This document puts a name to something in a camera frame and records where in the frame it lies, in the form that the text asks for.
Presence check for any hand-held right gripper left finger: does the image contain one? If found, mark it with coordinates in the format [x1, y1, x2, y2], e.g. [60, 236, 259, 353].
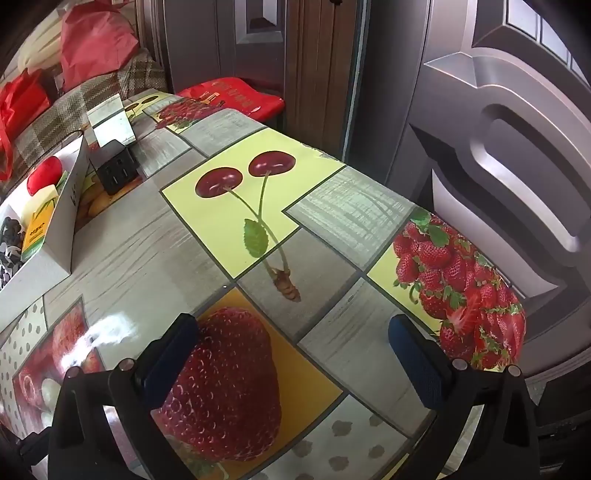
[46, 313, 200, 480]

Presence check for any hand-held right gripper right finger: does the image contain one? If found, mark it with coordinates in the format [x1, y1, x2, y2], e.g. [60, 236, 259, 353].
[388, 314, 541, 480]

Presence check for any white cardboard box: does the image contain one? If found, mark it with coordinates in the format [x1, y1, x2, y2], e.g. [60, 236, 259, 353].
[0, 131, 90, 291]

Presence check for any cow print plush cloth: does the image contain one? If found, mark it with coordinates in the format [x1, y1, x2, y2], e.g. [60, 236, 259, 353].
[0, 215, 26, 289]

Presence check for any fruit print tablecloth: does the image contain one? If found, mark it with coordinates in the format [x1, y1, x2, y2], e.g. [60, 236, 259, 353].
[0, 90, 528, 480]

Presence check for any yellow green packet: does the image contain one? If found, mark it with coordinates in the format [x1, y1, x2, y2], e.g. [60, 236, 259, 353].
[20, 213, 54, 260]

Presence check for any black power adapter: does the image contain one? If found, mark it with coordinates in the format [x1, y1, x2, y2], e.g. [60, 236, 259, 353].
[89, 141, 139, 195]

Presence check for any grey panelled metal door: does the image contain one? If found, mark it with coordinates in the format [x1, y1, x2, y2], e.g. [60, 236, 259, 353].
[157, 0, 288, 100]
[344, 0, 591, 462]

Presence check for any plaid blanket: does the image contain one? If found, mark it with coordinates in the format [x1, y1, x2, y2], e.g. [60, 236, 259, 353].
[0, 60, 169, 195]

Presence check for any red printed bag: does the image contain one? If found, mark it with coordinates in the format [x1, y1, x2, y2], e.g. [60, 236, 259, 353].
[178, 78, 284, 124]

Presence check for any red tote bag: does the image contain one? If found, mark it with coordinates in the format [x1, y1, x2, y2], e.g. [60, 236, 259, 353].
[0, 69, 52, 182]

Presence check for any pink red nonwoven bag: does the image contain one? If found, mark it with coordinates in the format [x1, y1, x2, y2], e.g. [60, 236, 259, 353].
[60, 0, 140, 90]

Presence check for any cream foam cushion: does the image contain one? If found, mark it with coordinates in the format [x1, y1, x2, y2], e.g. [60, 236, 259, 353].
[16, 13, 66, 75]

